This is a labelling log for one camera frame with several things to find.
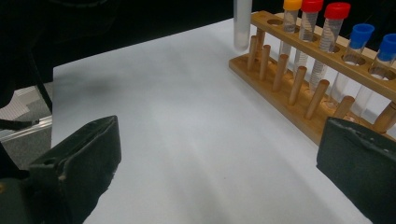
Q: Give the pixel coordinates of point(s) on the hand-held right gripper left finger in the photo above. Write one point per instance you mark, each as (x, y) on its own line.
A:
(84, 168)

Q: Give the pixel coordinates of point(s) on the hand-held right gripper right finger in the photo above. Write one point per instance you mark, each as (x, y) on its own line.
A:
(361, 168)

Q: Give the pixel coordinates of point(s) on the wooden test tube rack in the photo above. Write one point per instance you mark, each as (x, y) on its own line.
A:
(299, 112)

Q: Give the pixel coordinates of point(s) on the blue-capped test tube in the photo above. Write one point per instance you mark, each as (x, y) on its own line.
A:
(387, 48)
(361, 35)

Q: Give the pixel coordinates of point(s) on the red-capped test tube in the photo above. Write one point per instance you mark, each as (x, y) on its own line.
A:
(330, 34)
(308, 25)

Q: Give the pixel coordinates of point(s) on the orange-capped test tube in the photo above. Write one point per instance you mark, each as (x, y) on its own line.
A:
(291, 18)
(242, 25)

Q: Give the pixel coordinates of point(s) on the black tripod stand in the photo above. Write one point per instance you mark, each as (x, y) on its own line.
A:
(43, 90)

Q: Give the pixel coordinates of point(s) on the white table mat board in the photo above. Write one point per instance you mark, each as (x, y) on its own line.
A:
(193, 130)

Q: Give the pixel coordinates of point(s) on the aluminium frame rail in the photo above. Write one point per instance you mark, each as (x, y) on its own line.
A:
(28, 129)

